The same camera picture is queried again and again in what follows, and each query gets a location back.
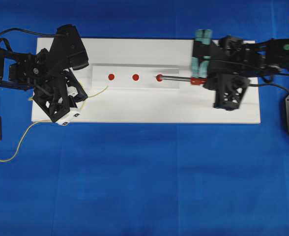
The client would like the red soldering iron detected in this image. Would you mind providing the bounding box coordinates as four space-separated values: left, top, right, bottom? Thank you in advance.
161 75 207 86

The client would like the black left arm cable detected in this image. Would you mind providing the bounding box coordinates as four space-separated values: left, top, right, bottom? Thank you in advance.
0 28 59 50

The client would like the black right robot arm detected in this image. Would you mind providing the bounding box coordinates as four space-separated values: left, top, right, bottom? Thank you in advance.
190 29 289 111

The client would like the small white raised plate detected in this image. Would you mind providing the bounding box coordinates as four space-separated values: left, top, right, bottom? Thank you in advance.
91 64 179 89

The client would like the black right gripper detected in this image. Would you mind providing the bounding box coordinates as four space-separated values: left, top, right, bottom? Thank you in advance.
191 29 262 111

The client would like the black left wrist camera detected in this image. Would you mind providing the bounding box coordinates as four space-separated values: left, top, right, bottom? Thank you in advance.
46 24 88 72

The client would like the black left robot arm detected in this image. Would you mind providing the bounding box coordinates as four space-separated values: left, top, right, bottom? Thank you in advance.
0 48 88 126

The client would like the black right camera cable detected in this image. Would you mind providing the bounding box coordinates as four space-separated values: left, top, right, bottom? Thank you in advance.
247 73 289 95

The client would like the blue table cloth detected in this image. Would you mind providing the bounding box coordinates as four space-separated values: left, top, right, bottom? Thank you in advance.
0 0 289 236

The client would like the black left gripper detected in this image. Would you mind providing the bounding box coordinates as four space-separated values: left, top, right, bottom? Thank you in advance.
8 48 88 126

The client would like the red dot mark three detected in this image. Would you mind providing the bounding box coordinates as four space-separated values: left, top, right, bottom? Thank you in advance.
156 74 163 82

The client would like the large white base board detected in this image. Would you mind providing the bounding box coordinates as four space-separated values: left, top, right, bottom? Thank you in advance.
31 37 261 124

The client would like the yellow solder wire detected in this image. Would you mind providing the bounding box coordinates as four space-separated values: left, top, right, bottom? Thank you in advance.
0 85 109 162

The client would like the red dot mark two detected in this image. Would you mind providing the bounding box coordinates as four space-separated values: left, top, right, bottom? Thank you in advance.
132 74 139 81

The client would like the red dot mark one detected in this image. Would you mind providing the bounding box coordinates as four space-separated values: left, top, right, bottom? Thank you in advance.
108 74 115 81

